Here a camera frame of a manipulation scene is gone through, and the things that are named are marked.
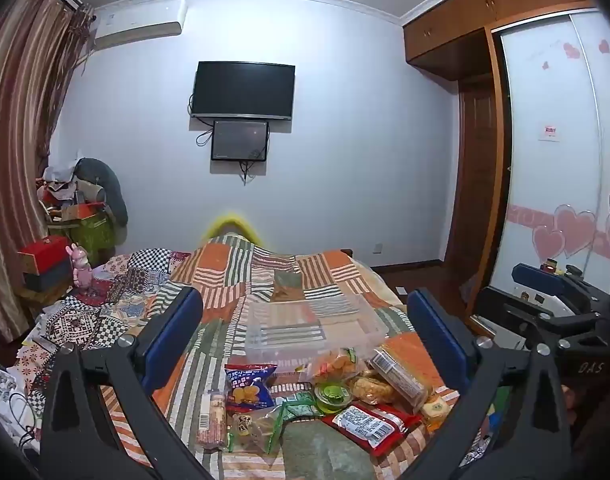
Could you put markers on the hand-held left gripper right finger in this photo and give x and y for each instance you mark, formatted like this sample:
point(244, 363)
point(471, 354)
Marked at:
point(437, 340)

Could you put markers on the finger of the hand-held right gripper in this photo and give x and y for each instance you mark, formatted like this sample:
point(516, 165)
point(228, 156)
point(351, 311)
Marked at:
point(505, 310)
point(535, 277)

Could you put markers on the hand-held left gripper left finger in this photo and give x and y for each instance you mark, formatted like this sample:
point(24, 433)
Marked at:
point(177, 330)

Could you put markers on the long cracker packet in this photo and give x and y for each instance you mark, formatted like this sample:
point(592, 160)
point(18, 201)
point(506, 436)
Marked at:
point(400, 377)

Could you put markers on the clear bag of fried snacks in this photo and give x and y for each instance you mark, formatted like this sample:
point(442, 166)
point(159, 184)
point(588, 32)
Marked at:
point(370, 387)

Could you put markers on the blue snack packet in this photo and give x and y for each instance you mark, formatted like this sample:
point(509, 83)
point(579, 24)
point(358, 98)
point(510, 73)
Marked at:
point(250, 387)

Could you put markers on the clear bag of orange snacks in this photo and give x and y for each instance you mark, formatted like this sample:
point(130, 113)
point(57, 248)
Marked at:
point(335, 365)

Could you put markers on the clear bag of brown snacks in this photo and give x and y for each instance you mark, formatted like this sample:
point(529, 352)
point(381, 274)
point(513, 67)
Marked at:
point(252, 430)

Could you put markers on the clear plastic container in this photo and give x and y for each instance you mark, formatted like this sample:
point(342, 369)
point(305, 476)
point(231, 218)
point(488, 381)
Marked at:
point(310, 325)

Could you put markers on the green candy packet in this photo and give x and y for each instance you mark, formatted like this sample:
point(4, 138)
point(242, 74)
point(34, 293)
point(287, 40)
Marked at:
point(300, 407)

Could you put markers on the person's right hand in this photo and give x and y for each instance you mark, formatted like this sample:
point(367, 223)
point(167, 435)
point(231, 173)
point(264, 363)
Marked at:
point(570, 405)

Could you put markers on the small yellow cake packet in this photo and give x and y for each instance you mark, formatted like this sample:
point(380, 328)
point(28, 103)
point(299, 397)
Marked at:
point(437, 410)

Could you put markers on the patchwork quilt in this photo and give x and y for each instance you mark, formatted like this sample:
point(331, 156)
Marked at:
point(110, 290)

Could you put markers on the orange green striped blanket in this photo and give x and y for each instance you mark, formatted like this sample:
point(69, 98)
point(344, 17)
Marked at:
point(235, 270)

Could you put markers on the pink sausage stick packet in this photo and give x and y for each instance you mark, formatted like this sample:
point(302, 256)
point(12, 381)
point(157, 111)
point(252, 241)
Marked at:
point(212, 420)

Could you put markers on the red snack packet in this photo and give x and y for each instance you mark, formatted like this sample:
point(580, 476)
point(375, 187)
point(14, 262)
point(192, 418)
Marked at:
point(367, 425)

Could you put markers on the pink rabbit toy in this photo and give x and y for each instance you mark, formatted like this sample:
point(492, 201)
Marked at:
point(80, 265)

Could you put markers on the green jelly cup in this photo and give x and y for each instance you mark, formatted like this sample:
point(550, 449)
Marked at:
point(332, 396)

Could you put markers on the white heart-print sliding door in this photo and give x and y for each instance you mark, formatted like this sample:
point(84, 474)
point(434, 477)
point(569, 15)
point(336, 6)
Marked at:
point(555, 160)

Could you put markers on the yellow curved tube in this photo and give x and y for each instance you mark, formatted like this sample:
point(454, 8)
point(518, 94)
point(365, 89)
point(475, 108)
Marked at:
point(232, 222)

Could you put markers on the wooden door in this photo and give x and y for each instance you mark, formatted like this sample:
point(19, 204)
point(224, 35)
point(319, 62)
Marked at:
point(477, 170)

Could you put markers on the green patterned box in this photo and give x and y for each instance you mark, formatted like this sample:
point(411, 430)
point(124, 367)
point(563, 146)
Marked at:
point(92, 232)

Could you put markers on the dark grey box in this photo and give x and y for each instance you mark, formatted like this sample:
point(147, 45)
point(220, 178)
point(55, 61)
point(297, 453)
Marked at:
point(47, 277)

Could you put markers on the white paper label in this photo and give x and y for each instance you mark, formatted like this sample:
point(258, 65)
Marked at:
point(550, 133)

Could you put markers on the red box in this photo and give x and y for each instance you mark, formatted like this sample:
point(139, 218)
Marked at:
point(42, 252)

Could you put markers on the grey pillow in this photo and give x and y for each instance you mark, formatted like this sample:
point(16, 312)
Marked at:
point(107, 185)

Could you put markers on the white crumpled paper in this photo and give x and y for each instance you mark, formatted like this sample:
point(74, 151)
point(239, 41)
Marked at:
point(5, 395)

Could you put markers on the pile of clothes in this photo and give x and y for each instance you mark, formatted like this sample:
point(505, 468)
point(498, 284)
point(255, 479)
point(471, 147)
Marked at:
point(60, 185)

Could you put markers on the small black monitor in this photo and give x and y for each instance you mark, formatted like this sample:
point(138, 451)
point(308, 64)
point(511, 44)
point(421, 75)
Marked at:
point(240, 140)

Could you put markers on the large black television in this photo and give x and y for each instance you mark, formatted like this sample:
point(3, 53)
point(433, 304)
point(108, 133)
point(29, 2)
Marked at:
point(242, 90)

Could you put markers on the striped brown curtain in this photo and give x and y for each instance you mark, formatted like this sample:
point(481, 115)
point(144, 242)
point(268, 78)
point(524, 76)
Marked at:
point(15, 135)

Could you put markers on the wooden wardrobe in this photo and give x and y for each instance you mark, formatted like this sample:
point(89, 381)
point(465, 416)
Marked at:
point(460, 15)

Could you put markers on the white air conditioner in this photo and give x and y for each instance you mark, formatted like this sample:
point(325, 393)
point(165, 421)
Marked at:
point(140, 22)

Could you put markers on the white wall socket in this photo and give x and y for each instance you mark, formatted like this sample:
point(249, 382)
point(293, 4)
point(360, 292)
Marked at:
point(378, 247)

